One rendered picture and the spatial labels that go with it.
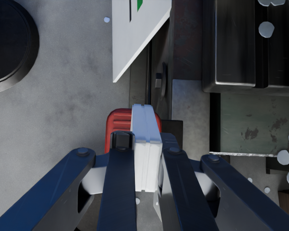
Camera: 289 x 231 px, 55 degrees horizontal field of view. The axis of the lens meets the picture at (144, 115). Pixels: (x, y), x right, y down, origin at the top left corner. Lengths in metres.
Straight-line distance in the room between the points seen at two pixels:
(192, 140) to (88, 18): 0.84
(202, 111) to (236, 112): 0.05
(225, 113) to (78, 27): 0.83
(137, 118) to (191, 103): 0.26
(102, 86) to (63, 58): 0.18
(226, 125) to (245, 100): 0.05
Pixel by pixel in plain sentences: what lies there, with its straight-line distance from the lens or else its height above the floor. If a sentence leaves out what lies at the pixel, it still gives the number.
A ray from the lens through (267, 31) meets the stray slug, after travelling 0.43.
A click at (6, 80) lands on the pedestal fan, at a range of 1.14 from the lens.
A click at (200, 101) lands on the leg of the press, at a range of 0.44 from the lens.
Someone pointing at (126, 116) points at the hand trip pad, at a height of 0.76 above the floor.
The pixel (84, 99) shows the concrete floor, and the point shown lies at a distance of 1.08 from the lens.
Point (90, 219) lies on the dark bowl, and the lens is 1.09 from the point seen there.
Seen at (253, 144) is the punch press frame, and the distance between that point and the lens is 0.46.
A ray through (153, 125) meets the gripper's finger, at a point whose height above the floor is 0.89.
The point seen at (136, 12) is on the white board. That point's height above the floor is 0.36.
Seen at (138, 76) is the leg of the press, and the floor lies 0.03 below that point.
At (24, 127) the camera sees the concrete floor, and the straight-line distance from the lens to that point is 1.12.
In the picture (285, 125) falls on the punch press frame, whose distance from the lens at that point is 0.48.
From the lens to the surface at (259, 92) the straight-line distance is 0.45.
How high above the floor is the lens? 1.05
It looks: 82 degrees down
